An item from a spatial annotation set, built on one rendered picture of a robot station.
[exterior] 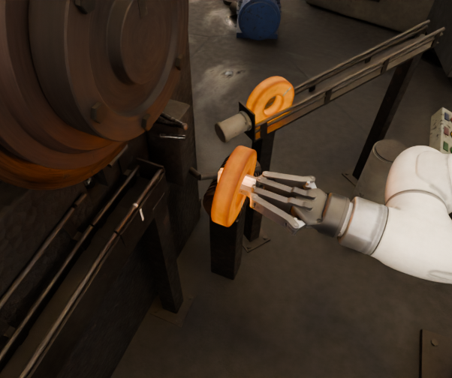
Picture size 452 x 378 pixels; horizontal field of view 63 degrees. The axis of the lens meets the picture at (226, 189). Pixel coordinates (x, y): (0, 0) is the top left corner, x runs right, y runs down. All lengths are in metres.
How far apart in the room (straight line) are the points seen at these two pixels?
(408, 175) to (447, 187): 0.07
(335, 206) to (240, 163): 0.18
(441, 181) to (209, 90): 1.82
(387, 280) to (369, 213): 1.02
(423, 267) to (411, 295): 1.00
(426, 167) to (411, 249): 0.18
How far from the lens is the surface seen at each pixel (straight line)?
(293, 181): 0.69
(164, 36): 0.57
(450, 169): 0.76
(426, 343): 1.58
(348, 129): 2.21
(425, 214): 0.68
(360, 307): 1.56
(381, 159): 1.30
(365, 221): 0.64
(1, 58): 0.44
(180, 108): 0.92
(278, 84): 1.06
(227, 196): 0.63
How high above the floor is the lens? 1.36
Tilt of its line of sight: 50 degrees down
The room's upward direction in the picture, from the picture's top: 1 degrees clockwise
